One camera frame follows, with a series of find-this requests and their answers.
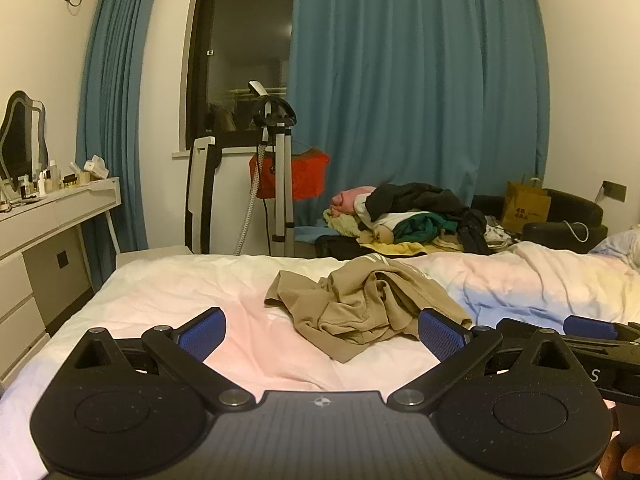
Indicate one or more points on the group of cosmetic bottles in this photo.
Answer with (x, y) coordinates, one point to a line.
(45, 179)

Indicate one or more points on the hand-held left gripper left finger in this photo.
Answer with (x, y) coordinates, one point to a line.
(200, 334)

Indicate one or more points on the blue cloth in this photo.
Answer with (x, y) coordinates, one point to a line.
(307, 234)

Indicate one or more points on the pale green towel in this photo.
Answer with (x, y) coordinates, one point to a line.
(340, 222)

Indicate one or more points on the beige garment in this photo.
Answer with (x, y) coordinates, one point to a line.
(360, 305)

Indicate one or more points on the pale blue pillow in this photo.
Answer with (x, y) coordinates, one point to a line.
(617, 247)

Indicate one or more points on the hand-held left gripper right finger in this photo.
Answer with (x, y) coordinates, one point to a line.
(442, 336)

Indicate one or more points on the blue curtain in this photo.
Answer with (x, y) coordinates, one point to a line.
(415, 75)
(115, 110)

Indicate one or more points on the pink garment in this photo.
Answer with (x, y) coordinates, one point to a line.
(350, 195)

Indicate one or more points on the brown paper bag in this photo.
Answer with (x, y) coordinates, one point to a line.
(525, 207)

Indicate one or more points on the white pastel duvet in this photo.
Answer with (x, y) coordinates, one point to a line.
(175, 290)

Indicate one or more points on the white garment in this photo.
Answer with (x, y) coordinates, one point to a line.
(395, 220)

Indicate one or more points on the black garment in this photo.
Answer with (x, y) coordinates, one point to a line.
(415, 195)

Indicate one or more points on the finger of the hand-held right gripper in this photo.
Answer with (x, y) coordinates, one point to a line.
(590, 326)
(515, 329)

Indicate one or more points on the wavy framed mirror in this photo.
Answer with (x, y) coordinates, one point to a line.
(20, 135)

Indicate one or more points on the dark window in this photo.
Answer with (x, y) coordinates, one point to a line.
(240, 50)

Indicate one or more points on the garment steamer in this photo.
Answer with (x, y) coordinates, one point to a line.
(275, 160)

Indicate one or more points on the white vanity desk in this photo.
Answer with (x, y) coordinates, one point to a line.
(40, 240)

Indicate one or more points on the white patterned cloth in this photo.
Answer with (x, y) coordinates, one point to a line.
(496, 230)

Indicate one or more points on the red garment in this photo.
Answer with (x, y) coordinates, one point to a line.
(306, 172)

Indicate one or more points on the tissue box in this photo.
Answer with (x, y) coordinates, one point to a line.
(95, 166)

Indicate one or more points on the green garment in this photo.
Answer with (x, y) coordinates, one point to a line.
(421, 228)

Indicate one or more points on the yellow towel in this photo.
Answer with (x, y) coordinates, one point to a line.
(395, 249)

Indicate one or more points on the black armchair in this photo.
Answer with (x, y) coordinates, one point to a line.
(567, 215)

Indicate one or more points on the white black ironing board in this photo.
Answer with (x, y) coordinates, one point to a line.
(202, 185)

